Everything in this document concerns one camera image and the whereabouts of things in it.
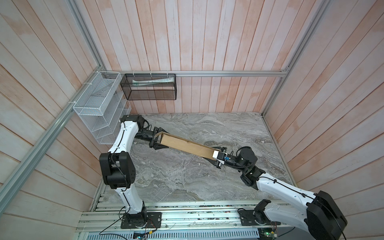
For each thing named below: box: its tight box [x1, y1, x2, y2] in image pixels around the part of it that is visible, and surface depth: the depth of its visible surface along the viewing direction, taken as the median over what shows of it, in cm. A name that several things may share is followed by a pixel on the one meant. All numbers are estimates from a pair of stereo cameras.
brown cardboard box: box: [154, 131, 222, 160], surface depth 67 cm
